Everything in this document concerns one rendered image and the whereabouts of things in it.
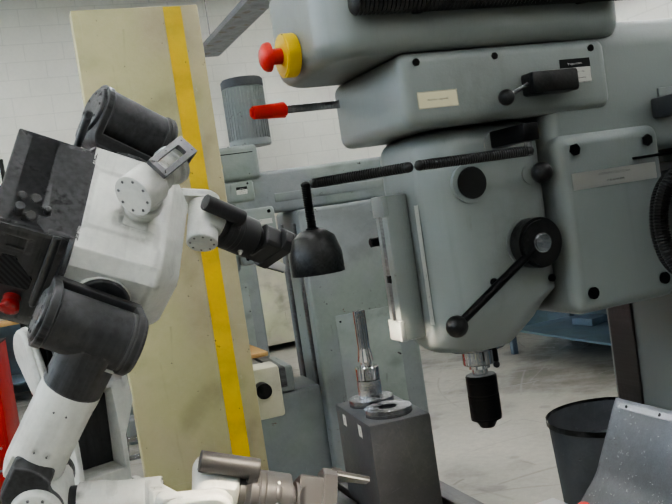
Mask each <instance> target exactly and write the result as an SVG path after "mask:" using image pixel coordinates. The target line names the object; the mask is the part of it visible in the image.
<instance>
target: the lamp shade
mask: <svg viewBox="0 0 672 504"><path fill-rule="evenodd" d="M290 264H291V271H292V277H293V278H302V277H311V276H319V275H325V274H331V273H336V272H340V271H343V270H345V266H344V259H343V252H342V248H341V246H340V244H339V242H338V240H337V238H336V236H335V234H333V233H332V232H330V231H328V230H326V229H322V228H319V227H316V228H310V229H306V230H305V231H302V232H300V233H299V234H298V235H297V236H296V237H295V238H294V239H293V240H292V245H291V251H290Z"/></svg>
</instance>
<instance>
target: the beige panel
mask: <svg viewBox="0 0 672 504"><path fill-rule="evenodd" d="M69 19H70V25H71V31H72V37H73V43H74V50H75V56H76V62H77V68H78V74H79V80H80V86H81V93H82V99H83V105H84V108H85V106H86V104H87V102H88V100H89V99H90V97H91V96H92V94H93V93H94V92H95V91H96V90H98V89H99V88H100V87H101V86H103V85H108V86H110V87H112V88H114V89H115V91H116V92H118V93H119V94H121V95H123V96H125V97H127V98H129V99H131V100H133V101H135V102H137V103H139V104H141V105H142V106H144V107H146V108H148V109H150V110H152V111H154V112H156V113H158V114H160V115H162V116H164V117H165V118H166V117H169V118H171V119H173V120H175V121H176V123H177V126H178V137H179V136H182V137H183V138H184V139H185V140H186V141H187V142H188V143H189V144H191V145H192V146H193V147H194V148H195V149H196V150H197V153H196V154H195V156H194V157H193V159H192V160H191V162H190V163H189V167H190V174H189V176H188V178H187V179H186V180H185V181H184V182H182V183H181V184H179V185H180V187H181V188H188V189H207V190H211V191H213V192H215V193H216V194H217V195H218V196H219V198H220V200H222V201H225V202H227V196H226V190H225V183H224V177H223V170H222V164H221V157H220V151H219V144H218V138H217V131H216V125H215V118H214V112H213V105H212V99H211V92H210V86H209V80H208V73H207V67H206V60H205V54H204V47H203V41H202V34H201V28H200V21H199V15H198V8H197V5H178V6H158V7H138V8H118V9H97V10H77V11H70V15H69ZM187 222H188V213H187V216H186V224H185V232H184V240H183V248H182V256H181V264H180V272H179V278H178V282H177V287H176V288H175V290H174V292H173V294H172V296H171V297H170V299H169V301H168V303H167V305H166V307H165V309H164V311H163V313H162V315H161V317H160V319H159V320H157V321H156V322H155V323H153V324H150V325H149V328H148V334H147V338H146V342H145V345H144V347H143V350H142V353H141V355H140V357H139V359H138V361H137V363H136V365H135V366H134V368H133V369H132V370H131V372H129V373H128V374H127V376H128V381H129V385H130V389H131V394H132V406H133V412H134V419H135V425H136V431H137V437H138V443H139V449H140V456H141V462H142V468H143V474H144V478H145V477H154V476H162V478H163V481H164V485H165V486H167V487H169V488H171V489H173V490H175V491H177V492H179V491H188V490H192V467H193V464H194V462H195V460H196V459H197V458H198V457H199V456H200V453H201V450H206V451H212V452H219V453H226V454H233V455H240V456H247V457H254V458H260V459H261V469H262V470H269V468H268V462H267V455H266V449H265V442H264V436H263V429H262V423H261V416H260V410H259V403H258V397H257V390H256V384H255V377H254V371H253V364H252V358H251V352H250V345H249V339H248V332H247V326H246V319H245V313H244V306H243V300H242V293H241V287H240V280H239V274H238V267H237V261H236V255H235V254H233V253H231V252H228V251H226V250H223V249H221V248H218V247H216V248H215V249H213V250H211V251H206V252H200V251H195V250H193V249H191V248H189V247H188V246H187V244H186V237H187Z"/></svg>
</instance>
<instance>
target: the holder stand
mask: <svg viewBox="0 0 672 504"><path fill-rule="evenodd" d="M382 394H383V395H382V396H381V397H379V398H376V399H370V400H362V399H360V398H359V394H358V395H355V396H353V397H351V398H350V399H349V401H347V402H343V403H338V404H336V410H337V417H338V423H339V430H340V437H341V443H342V450H343V457H344V463H345V470H346V472H349V473H355V474H360V475H365V476H369V477H370V482H368V483H367V484H358V483H349V482H347V483H348V490H349V492H350V493H351V494H352V495H353V496H354V497H355V498H356V499H357V500H358V501H359V502H360V503H361V504H443V502H442V495H441V489H440V482H439V475H438V468H437V461H436V454H435V447H434V440H433V433H432V426H431V419H430V414H429V413H428V412H426V411H425V410H423V409H421V408H419V407H417V406H415V405H413V404H412V403H411V402H410V401H407V400H403V399H401V398H399V397H397V396H395V395H393V393H392V392H389V391H382Z"/></svg>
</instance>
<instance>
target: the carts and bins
mask: <svg viewBox="0 0 672 504"><path fill-rule="evenodd" d="M614 401H615V397H603V398H594V399H587V400H581V401H577V402H572V403H569V404H565V405H562V406H560V407H557V408H555V409H553V410H552V411H550V412H549V413H548V414H547V415H546V417H545V418H546V424H547V427H548V428H549V431H550V436H551V440H552V445H553V450H554V455H555V460H556V465H557V470H558V475H559V480H560V484H561V489H562V494H563V499H564V502H565V503H567V504H578V503H579V502H581V500H582V498H583V497H584V495H585V493H586V491H587V489H588V488H589V486H590V484H591V482H592V480H593V478H594V476H595V474H596V471H597V468H598V464H599V460H600V456H601V452H602V448H603V444H604V440H605V436H606V432H607V428H608V425H609V421H610V417H611V413H612V409H613V405H614ZM547 421H548V422H547Z"/></svg>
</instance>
